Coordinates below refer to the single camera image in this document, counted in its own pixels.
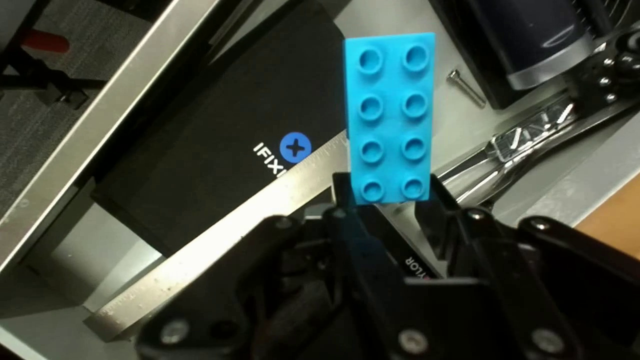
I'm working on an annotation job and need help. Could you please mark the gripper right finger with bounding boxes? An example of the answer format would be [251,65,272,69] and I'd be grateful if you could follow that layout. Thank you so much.
[416,174,640,360]

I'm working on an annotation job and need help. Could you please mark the silver metal pliers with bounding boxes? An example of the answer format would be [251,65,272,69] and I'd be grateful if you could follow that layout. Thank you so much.
[434,97,640,212]

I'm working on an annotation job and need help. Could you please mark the black clamp with red handle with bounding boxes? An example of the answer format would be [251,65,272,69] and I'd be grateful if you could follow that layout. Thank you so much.
[0,25,96,111]

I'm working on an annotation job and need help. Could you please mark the black box with blue logo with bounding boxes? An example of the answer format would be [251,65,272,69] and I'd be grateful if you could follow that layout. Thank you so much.
[90,2,351,257]

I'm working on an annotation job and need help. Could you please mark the silver screw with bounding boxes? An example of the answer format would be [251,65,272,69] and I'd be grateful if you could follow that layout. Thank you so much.
[446,69,487,109]

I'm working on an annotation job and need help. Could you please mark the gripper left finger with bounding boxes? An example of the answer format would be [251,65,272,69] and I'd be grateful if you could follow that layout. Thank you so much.
[134,171,403,360]

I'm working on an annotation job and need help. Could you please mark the blue toy building block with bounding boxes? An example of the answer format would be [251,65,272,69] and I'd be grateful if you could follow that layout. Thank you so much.
[342,32,437,206]

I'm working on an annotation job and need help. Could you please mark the dark blue cylindrical container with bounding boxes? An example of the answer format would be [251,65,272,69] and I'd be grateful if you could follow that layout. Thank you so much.
[467,0,603,92]

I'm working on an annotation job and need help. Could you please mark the metal ruler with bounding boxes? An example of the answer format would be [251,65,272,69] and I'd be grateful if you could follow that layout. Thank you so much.
[82,130,351,344]

